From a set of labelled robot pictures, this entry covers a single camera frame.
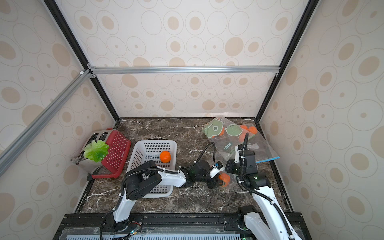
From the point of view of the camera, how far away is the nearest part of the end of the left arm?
713 millimetres

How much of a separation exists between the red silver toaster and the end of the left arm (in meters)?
0.43

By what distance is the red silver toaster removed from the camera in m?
0.80
